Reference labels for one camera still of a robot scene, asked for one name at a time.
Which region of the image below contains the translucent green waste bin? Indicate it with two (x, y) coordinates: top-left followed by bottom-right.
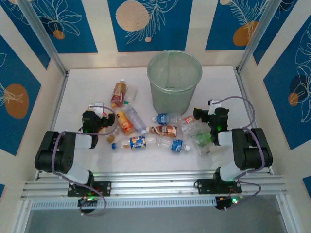
(146, 50), (203, 115)

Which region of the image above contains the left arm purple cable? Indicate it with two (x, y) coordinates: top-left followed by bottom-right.
(52, 104), (119, 216)

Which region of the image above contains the clear ribbed water bottle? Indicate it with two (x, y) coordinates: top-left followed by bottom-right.
(122, 101), (148, 135)

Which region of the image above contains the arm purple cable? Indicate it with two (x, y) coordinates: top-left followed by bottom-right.
(52, 104), (119, 216)
(218, 96), (265, 202)

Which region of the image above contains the slotted grey cable duct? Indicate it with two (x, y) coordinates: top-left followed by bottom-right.
(30, 198), (217, 210)

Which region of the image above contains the aluminium frame post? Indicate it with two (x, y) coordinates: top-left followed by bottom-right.
(18, 0), (69, 76)
(276, 194), (298, 233)
(237, 0), (284, 72)
(12, 200), (32, 233)

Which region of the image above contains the black controller board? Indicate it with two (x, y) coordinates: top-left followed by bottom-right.
(215, 195), (243, 211)
(77, 195), (98, 214)

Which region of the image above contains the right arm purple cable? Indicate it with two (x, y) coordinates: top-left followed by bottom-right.
(218, 96), (265, 202)

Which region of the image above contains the blue yellow label bottle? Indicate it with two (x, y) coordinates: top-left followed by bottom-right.
(111, 135), (158, 151)

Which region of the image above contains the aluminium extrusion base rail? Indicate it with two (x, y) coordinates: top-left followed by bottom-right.
(20, 171), (291, 200)

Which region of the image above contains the aluminium table side rail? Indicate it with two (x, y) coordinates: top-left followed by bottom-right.
(35, 71), (70, 180)
(234, 67), (274, 174)

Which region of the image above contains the brown tea bottle white cap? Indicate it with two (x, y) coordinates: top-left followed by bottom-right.
(111, 79), (128, 107)

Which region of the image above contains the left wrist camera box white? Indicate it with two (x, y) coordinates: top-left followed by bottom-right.
(88, 102), (104, 114)

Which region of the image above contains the green label plastic bottle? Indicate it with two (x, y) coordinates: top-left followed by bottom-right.
(191, 130), (216, 156)

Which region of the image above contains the brown coffee drink bottle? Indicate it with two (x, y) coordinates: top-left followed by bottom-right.
(147, 125), (183, 138)

